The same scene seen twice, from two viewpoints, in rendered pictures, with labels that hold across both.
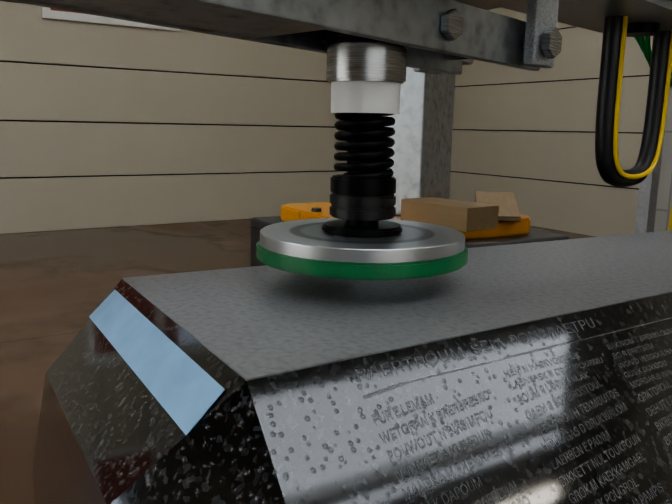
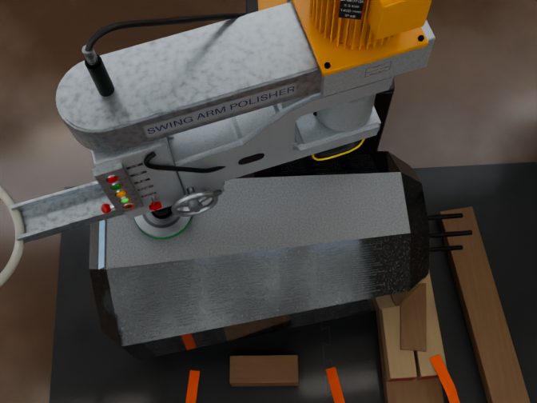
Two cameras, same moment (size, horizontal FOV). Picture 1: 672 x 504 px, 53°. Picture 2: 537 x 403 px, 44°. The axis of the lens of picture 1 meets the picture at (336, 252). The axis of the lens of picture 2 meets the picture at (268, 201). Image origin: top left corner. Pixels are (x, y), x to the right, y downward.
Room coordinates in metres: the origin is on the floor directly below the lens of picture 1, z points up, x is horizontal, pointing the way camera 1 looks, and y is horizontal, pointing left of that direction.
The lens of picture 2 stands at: (0.11, -0.81, 3.13)
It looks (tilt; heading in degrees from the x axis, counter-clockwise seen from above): 68 degrees down; 30
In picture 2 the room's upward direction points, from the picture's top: 4 degrees counter-clockwise
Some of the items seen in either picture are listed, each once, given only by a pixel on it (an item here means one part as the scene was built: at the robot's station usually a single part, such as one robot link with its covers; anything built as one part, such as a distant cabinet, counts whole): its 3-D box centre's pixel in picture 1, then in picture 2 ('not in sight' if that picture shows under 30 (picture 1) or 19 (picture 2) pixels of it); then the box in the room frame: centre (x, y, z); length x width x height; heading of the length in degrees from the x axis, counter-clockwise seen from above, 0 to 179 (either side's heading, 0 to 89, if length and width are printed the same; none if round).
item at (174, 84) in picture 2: not in sight; (243, 69); (0.94, -0.28, 1.62); 0.96 x 0.25 x 0.17; 135
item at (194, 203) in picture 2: not in sight; (192, 193); (0.69, -0.20, 1.20); 0.15 x 0.10 x 0.15; 135
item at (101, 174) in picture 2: not in sight; (119, 188); (0.56, -0.06, 1.37); 0.08 x 0.03 x 0.28; 135
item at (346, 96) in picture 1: (365, 95); not in sight; (0.69, -0.03, 1.02); 0.07 x 0.07 x 0.04
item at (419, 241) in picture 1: (361, 237); (162, 209); (0.69, -0.03, 0.87); 0.21 x 0.21 x 0.01
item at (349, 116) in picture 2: not in sight; (344, 89); (1.16, -0.49, 1.34); 0.19 x 0.19 x 0.20
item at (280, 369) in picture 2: not in sight; (264, 370); (0.43, -0.55, 0.07); 0.30 x 0.12 x 0.12; 117
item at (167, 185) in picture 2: not in sight; (163, 147); (0.75, -0.08, 1.32); 0.36 x 0.22 x 0.45; 135
